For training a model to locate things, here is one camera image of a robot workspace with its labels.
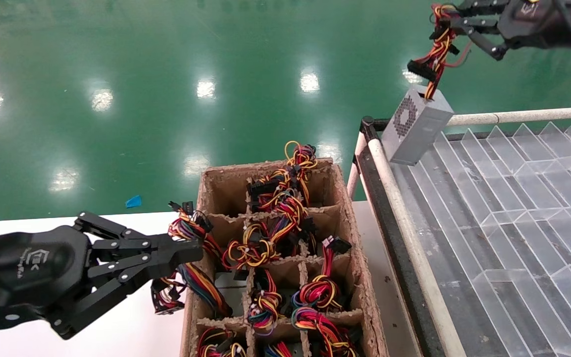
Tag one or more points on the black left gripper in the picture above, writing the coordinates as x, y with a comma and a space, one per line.
28, 267

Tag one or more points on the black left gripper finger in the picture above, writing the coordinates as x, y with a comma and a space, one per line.
176, 245

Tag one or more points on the long white cart rail pipe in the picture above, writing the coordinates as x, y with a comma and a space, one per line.
513, 117

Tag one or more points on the white cart leg pipe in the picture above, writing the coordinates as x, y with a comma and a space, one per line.
354, 178

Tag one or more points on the clear acrylic divider tray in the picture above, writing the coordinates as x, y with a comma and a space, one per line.
513, 223

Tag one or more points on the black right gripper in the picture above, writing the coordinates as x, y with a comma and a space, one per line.
531, 20

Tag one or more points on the brown cardboard divider box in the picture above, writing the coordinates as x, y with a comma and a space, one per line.
226, 183

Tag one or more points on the white cart side pipe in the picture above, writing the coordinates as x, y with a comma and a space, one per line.
414, 248

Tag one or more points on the blue scrap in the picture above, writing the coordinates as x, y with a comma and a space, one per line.
134, 201

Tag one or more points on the black pipe corner connector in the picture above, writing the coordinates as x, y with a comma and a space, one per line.
367, 124

